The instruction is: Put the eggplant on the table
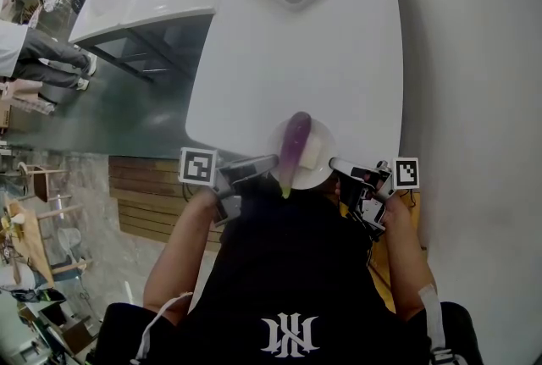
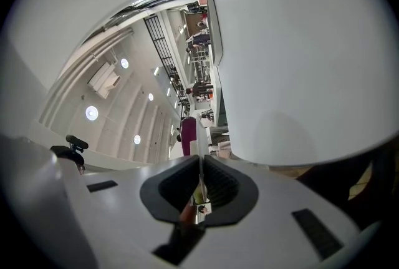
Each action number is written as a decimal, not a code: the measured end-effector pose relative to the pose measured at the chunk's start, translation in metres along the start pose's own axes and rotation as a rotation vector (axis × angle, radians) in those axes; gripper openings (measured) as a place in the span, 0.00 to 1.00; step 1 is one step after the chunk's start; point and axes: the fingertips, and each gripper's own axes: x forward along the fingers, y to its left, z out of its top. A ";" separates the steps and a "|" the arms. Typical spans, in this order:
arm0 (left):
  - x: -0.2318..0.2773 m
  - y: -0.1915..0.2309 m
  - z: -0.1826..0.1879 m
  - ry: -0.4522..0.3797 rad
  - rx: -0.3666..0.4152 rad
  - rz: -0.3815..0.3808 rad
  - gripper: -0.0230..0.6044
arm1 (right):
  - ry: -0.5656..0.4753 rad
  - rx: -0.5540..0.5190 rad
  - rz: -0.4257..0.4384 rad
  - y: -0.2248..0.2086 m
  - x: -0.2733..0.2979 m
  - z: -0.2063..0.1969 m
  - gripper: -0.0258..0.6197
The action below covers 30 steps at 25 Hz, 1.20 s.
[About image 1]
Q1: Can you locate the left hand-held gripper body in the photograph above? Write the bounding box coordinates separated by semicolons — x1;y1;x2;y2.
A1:
178;147;255;227

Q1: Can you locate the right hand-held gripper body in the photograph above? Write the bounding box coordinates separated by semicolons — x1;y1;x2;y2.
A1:
338;158;420;241

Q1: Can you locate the white round plate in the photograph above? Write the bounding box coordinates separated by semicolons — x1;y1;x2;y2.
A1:
267;119;339;191

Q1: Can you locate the purple eggplant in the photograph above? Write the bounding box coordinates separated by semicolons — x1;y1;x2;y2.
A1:
277;111;313;200

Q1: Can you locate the person's right forearm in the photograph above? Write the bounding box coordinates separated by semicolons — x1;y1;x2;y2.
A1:
379;191;437;324

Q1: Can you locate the person's left forearm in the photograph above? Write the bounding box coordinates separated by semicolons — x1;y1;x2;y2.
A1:
142;187;224;326

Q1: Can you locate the white round table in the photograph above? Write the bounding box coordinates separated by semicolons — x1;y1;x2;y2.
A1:
185;0;404;191

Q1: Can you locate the white rectangular block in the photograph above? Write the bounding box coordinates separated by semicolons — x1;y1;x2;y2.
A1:
299;132;323;170

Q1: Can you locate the black shirt with white emblem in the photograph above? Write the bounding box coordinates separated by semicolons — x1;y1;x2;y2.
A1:
91;180;484;365

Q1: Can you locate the dark metal sink stand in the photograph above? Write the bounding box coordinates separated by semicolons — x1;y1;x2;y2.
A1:
91;14;213;83

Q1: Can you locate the wooden stool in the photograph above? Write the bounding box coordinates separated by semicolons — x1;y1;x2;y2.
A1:
16;162;71;203

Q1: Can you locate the wooden work table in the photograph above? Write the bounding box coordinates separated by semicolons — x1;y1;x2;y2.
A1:
3;197;92;288

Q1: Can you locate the white sink countertop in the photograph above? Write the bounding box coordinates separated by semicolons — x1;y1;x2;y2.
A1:
67;0;149;47

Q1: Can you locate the white strap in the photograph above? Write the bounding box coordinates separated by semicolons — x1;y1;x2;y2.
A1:
418;282;461;365
130;291;194;365

